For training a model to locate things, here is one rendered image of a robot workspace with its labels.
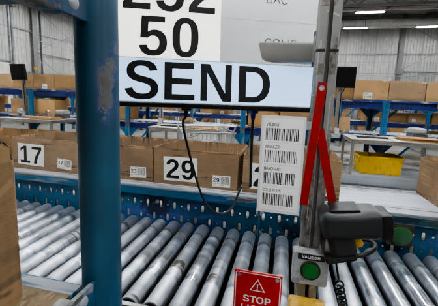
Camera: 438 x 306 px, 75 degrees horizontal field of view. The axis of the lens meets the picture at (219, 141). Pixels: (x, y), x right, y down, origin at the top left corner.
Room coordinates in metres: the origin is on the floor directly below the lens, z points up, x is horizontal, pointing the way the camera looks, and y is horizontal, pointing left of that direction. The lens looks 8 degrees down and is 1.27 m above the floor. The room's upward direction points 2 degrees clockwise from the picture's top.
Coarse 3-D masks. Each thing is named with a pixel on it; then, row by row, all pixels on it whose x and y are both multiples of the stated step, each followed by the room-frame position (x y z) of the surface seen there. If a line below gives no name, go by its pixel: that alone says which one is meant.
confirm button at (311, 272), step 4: (308, 264) 0.51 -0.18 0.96; (312, 264) 0.51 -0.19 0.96; (304, 268) 0.51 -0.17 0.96; (308, 268) 0.51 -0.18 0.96; (312, 268) 0.51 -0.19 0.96; (316, 268) 0.51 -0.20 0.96; (304, 272) 0.51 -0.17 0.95; (308, 272) 0.51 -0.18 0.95; (312, 272) 0.51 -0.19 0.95; (316, 272) 0.50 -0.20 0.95; (304, 276) 0.51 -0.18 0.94; (308, 276) 0.51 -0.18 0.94; (312, 276) 0.51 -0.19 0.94; (316, 276) 0.51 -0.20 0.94
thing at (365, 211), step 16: (320, 208) 0.52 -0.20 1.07; (336, 208) 0.49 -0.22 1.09; (352, 208) 0.48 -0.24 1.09; (368, 208) 0.48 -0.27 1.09; (384, 208) 0.49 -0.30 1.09; (320, 224) 0.49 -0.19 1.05; (336, 224) 0.47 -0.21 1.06; (352, 224) 0.47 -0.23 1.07; (368, 224) 0.46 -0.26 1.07; (384, 224) 0.46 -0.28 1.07; (336, 240) 0.49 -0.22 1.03; (352, 240) 0.48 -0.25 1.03; (336, 256) 0.49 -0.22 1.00; (352, 256) 0.48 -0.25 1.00
